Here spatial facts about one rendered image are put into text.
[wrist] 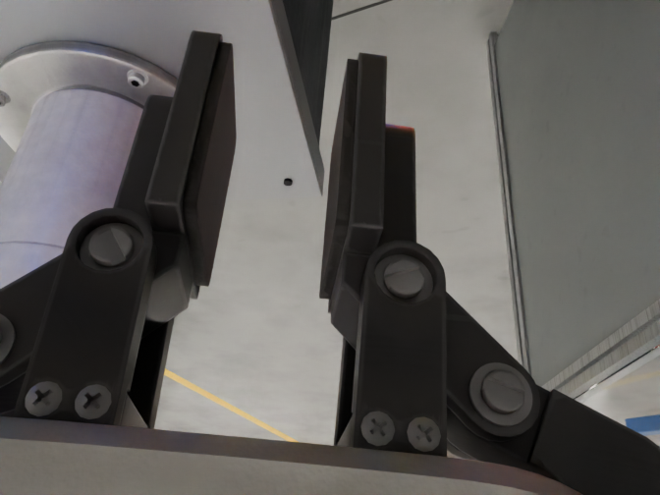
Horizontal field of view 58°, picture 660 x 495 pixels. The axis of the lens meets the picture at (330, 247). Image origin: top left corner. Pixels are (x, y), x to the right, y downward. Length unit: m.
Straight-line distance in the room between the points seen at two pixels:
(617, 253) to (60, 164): 0.73
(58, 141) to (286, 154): 0.19
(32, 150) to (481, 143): 1.67
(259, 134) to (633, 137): 0.58
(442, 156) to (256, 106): 1.58
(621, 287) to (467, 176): 1.29
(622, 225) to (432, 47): 0.93
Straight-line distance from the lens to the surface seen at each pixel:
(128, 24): 0.47
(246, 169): 0.56
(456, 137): 1.97
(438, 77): 1.78
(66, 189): 0.45
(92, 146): 0.47
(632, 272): 0.89
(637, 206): 0.90
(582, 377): 0.98
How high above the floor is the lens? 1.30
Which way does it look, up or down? 31 degrees down
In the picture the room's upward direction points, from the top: 176 degrees counter-clockwise
